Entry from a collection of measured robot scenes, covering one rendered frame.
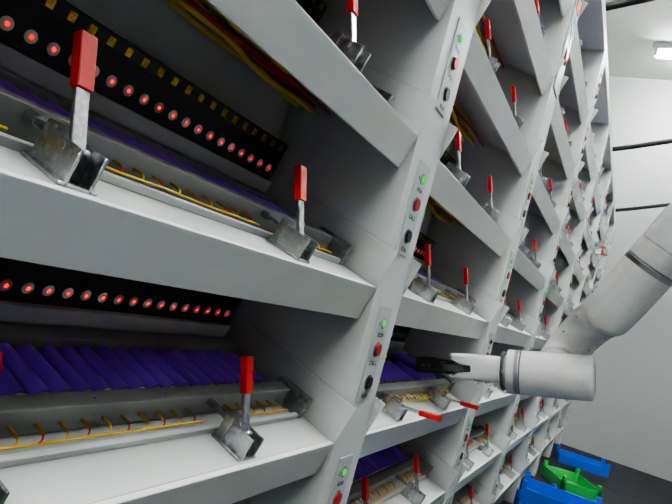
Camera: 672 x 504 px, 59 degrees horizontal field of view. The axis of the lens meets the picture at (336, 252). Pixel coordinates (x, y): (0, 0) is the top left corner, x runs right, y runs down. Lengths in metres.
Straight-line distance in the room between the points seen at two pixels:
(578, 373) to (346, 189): 0.60
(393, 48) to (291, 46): 0.33
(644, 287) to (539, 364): 0.23
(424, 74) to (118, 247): 0.50
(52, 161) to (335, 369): 0.47
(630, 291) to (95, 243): 0.92
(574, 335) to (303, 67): 0.88
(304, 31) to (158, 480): 0.37
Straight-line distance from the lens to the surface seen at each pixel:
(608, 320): 1.14
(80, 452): 0.49
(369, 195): 0.76
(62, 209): 0.36
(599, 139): 2.95
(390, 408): 0.98
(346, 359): 0.74
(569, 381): 1.18
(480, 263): 1.42
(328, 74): 0.56
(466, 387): 1.41
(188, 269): 0.45
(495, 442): 2.13
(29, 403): 0.48
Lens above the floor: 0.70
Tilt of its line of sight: 3 degrees up
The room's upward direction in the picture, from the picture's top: 15 degrees clockwise
